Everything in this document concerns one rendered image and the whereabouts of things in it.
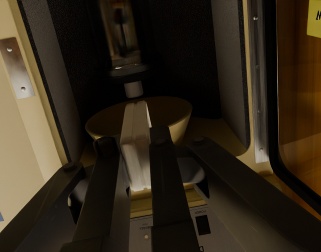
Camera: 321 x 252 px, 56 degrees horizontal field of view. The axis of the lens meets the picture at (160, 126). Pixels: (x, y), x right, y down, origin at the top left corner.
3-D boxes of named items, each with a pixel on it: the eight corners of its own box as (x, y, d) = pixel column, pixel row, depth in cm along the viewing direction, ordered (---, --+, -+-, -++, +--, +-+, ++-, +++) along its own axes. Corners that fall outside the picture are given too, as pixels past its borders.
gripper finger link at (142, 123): (133, 140, 15) (148, 137, 15) (135, 101, 22) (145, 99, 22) (145, 190, 16) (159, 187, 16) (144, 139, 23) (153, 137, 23)
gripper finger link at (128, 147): (145, 190, 16) (131, 193, 16) (144, 139, 23) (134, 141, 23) (133, 140, 15) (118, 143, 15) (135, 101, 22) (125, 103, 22)
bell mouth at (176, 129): (183, 90, 58) (187, 116, 60) (92, 106, 58) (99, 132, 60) (202, 123, 42) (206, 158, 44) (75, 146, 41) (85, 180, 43)
